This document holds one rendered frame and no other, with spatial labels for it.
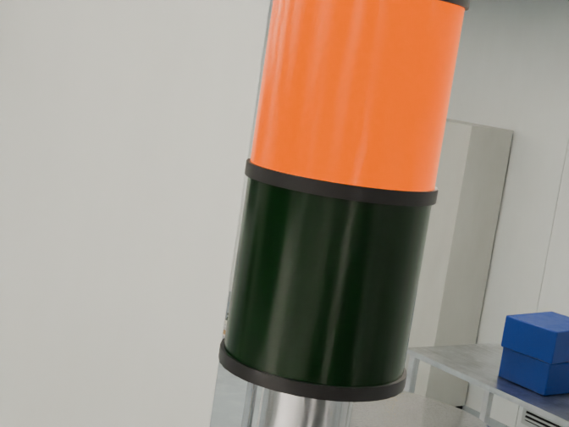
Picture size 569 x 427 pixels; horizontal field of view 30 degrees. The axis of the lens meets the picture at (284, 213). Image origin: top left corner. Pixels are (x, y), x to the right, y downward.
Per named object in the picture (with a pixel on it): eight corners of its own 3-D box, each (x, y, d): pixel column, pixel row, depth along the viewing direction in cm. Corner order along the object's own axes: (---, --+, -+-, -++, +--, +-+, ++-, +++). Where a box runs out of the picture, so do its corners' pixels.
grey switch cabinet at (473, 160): (417, 424, 721) (468, 124, 693) (312, 368, 817) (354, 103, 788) (462, 418, 747) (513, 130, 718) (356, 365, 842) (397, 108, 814)
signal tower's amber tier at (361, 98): (324, 190, 25) (356, -22, 24) (214, 157, 28) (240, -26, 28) (472, 199, 27) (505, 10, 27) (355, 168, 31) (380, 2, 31)
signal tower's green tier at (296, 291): (292, 396, 25) (323, 196, 25) (190, 336, 29) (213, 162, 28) (440, 384, 28) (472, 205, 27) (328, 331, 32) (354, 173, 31)
